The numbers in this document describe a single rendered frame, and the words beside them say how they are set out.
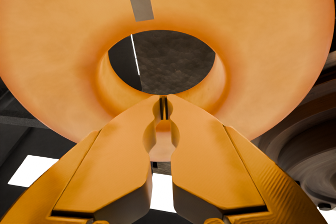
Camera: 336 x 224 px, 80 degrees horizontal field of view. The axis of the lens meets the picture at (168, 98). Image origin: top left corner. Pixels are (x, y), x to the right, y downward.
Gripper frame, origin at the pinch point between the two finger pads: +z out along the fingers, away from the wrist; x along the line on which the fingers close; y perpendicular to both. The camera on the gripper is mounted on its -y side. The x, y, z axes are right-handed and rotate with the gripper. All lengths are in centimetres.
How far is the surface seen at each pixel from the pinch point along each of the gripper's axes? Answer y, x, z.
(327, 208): 34.9, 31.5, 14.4
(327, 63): 4.4, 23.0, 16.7
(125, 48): 189, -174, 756
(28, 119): 305, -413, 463
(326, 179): 26.1, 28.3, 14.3
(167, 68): 12.5, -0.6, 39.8
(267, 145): 21.5, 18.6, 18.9
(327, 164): 21.0, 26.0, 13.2
